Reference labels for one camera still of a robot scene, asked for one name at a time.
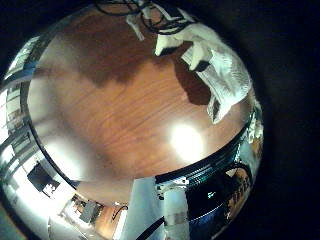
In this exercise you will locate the white piece of clothing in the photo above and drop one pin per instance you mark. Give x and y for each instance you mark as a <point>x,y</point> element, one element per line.
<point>230,76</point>

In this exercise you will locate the black equipment box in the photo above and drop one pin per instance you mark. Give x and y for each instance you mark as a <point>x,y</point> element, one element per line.
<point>208,196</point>

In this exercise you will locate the black monitor screen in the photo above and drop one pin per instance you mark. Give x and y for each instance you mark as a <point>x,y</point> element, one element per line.
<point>41,178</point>

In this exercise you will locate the grey box on floor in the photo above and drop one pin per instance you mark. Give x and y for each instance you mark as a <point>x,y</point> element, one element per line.
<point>90,211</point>

